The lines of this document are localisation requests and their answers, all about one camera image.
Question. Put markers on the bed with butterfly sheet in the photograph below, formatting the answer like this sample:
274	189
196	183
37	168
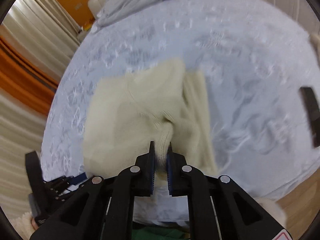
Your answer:
250	67

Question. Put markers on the dark flat object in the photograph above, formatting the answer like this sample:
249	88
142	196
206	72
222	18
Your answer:
311	115

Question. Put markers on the beige curtain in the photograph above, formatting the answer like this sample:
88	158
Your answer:
42	12
20	150

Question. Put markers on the orange curtain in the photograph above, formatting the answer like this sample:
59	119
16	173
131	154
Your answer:
22	75

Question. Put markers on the white wall socket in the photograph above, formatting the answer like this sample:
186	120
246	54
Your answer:
78	6

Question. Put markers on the green cloth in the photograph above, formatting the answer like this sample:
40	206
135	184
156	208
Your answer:
160	233

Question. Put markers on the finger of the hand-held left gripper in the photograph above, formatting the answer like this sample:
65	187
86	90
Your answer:
78	179
66	192

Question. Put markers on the person's left forearm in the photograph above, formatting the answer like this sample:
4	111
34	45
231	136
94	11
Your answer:
21	226

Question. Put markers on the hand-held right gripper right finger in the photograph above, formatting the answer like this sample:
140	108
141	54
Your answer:
170	175

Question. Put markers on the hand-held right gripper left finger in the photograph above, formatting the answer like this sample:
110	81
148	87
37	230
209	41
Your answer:
151	170

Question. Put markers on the cream knit cardigan red buttons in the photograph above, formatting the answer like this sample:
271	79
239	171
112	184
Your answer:
125	110

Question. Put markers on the person's fuzzy white clothing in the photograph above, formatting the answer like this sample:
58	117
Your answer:
271	211

